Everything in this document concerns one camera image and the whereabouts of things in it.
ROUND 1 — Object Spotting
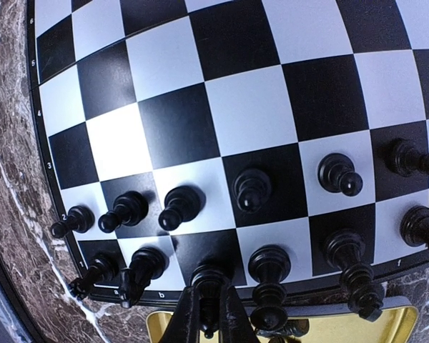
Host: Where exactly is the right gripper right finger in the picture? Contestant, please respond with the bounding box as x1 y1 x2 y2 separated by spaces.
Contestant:
219 285 257 343

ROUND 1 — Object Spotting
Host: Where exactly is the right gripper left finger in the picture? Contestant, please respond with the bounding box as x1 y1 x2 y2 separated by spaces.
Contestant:
159 286 200 343

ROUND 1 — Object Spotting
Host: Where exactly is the black bishop piece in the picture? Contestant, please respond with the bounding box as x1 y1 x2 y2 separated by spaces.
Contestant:
191 264 232 339

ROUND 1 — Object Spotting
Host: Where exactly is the gold metal tray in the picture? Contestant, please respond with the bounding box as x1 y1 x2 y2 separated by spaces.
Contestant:
144 305 419 343

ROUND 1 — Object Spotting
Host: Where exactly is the black chess piece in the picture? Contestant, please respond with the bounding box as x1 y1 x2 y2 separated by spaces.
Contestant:
322 229 385 322

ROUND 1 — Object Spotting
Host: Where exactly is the black pawn corner square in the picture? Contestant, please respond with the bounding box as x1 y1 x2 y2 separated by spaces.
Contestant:
50 205 94 239

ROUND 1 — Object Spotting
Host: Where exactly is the black white chess board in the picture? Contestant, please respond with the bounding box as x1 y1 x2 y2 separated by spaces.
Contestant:
27 1 429 306

